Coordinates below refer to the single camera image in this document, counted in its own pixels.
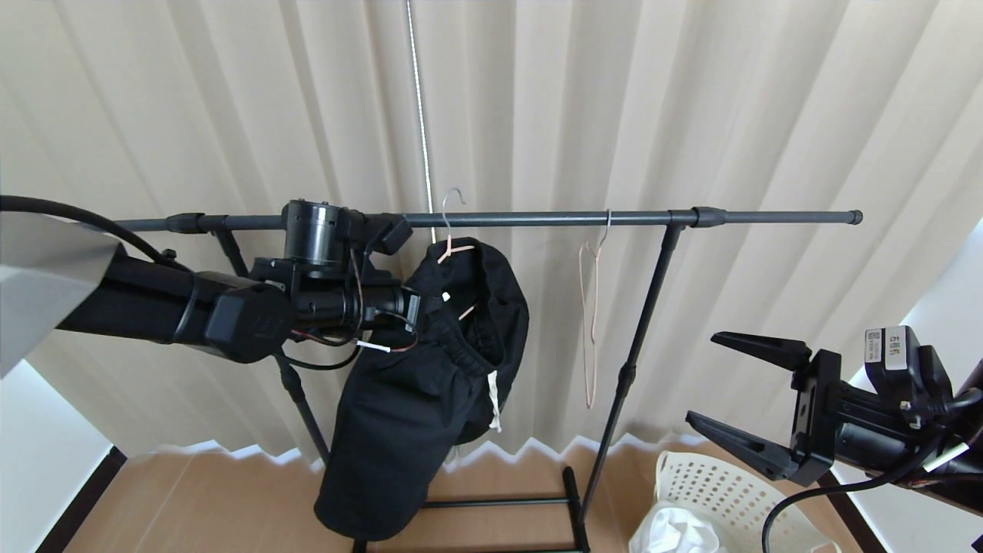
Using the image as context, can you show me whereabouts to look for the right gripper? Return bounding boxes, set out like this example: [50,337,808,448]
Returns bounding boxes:
[686,332,934,487]

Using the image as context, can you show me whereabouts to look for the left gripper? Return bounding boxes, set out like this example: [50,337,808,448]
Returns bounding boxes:
[296,284,422,333]

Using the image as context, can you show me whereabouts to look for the black shorts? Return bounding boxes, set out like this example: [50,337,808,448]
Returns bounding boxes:
[313,237,531,541]

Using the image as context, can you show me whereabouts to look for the white printed T-shirt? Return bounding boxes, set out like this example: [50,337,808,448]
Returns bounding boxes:
[628,503,726,553]

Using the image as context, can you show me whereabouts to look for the pink clothes hanger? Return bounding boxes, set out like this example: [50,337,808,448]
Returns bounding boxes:
[578,209,613,409]
[436,187,478,320]

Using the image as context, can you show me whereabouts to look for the white laundry basket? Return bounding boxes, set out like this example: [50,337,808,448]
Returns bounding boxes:
[630,451,842,553]

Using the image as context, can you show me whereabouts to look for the black clothes rack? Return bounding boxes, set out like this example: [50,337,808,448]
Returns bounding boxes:
[115,206,863,553]

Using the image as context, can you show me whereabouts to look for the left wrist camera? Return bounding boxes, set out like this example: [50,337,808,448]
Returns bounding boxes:
[367,215,413,256]

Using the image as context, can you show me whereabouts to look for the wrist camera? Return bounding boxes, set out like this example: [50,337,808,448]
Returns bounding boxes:
[864,325,957,429]
[367,215,413,256]

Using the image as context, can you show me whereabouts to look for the black cable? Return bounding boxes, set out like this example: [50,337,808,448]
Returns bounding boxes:
[760,434,949,553]
[0,195,189,271]

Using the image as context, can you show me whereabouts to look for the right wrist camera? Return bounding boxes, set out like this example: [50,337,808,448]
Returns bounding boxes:
[864,325,957,429]

